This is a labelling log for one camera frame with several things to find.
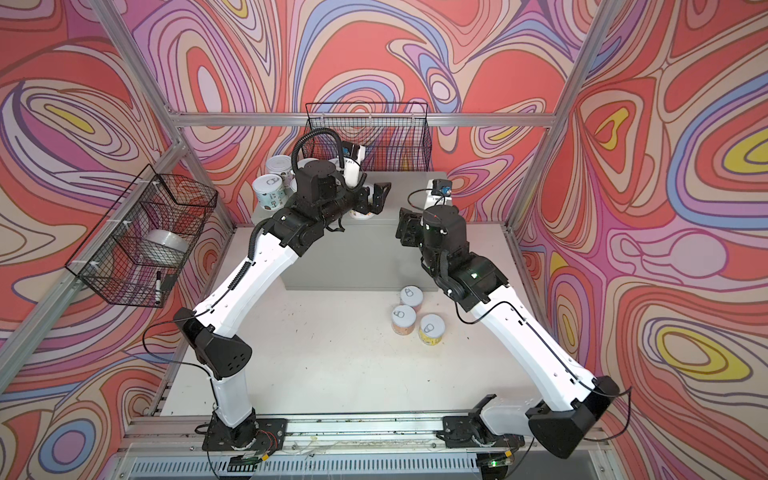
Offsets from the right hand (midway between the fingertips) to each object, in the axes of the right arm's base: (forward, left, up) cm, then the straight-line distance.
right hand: (415, 219), depth 67 cm
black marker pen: (-9, +63, -14) cm, 65 cm away
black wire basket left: (-2, +65, -4) cm, 65 cm away
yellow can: (-11, -5, -34) cm, 36 cm away
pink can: (0, -1, -34) cm, 34 cm away
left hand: (+9, +9, +6) cm, 14 cm away
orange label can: (-8, +3, -34) cm, 35 cm away
